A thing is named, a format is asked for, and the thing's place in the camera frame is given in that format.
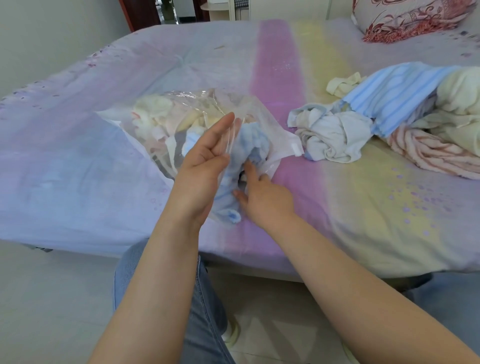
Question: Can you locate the person's right jeans leg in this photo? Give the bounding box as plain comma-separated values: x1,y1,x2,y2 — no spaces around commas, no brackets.
403,272,480,355

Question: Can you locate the cream fluffy towel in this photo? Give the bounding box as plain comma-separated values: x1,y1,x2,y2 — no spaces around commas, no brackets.
410,67,480,159

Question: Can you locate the clear plastic zip bag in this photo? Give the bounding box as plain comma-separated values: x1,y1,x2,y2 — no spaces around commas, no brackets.
95,88,304,226

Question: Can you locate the blue striped towel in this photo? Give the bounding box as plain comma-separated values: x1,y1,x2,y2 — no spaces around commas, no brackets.
338,62,463,139

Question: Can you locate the blue fluffy cloth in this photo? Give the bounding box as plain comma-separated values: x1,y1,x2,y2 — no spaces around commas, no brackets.
182,122,272,226

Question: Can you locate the person's right hand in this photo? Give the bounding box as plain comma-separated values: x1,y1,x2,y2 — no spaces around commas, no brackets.
233,162,297,231

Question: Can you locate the person's jeans leg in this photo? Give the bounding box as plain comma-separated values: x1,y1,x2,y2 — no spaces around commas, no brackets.
113,238,236,364
403,272,480,355

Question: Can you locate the pink striped towel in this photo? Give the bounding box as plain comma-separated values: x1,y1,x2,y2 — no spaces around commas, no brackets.
386,124,480,181

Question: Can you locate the small cream cloth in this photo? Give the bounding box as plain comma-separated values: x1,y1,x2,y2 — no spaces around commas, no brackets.
325,72,369,99

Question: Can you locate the person's left jeans leg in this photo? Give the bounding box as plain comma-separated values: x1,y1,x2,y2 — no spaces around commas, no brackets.
113,238,236,364

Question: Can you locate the cream clothes bundle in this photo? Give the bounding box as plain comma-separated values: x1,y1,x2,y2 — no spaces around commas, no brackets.
131,94,226,152

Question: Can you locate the white grey garment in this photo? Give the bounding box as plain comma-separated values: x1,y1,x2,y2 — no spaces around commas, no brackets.
287,103,376,164

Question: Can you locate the light wooden cabinet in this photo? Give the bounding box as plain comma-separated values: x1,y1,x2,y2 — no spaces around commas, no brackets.
200,0,253,23

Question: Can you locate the white shoe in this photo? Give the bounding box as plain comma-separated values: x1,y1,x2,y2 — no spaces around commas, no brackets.
221,318,241,346

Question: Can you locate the person's left forearm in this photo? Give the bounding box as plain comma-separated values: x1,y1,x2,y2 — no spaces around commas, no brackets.
87,209,206,364

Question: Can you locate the person's right forearm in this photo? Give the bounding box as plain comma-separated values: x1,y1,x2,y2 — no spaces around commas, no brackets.
259,212,480,364

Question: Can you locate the person's left hand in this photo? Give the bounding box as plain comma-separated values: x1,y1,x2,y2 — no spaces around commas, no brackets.
164,112,236,228

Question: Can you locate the pastel rainbow bedsheet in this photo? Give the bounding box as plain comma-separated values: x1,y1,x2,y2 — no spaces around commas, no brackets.
0,17,480,280

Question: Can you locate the dark red wooden door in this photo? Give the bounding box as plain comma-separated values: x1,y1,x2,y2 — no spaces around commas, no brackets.
119,0,162,33

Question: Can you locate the red floral pillow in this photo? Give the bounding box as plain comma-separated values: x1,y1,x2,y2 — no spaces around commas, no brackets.
352,0,477,44

